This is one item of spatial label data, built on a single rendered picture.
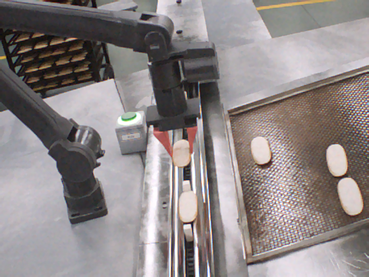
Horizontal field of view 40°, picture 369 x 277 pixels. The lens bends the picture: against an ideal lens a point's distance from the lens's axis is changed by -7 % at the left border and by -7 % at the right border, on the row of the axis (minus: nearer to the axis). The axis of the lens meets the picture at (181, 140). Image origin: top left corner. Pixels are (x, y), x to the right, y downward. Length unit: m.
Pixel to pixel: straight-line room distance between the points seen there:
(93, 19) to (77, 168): 0.30
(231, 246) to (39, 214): 0.45
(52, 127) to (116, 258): 0.28
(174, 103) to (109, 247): 0.30
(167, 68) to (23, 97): 0.29
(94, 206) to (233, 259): 0.34
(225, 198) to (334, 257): 0.36
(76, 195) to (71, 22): 0.38
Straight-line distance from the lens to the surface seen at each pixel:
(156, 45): 0.92
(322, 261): 0.80
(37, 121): 1.05
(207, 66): 0.94
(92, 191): 1.12
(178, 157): 1.03
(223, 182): 1.13
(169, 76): 0.96
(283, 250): 0.83
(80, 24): 0.95
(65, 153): 1.04
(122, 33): 0.93
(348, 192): 0.89
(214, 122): 1.36
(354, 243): 0.81
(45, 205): 1.22
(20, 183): 1.34
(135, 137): 1.28
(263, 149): 1.06
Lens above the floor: 1.47
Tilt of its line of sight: 30 degrees down
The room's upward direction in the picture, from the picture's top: 12 degrees counter-clockwise
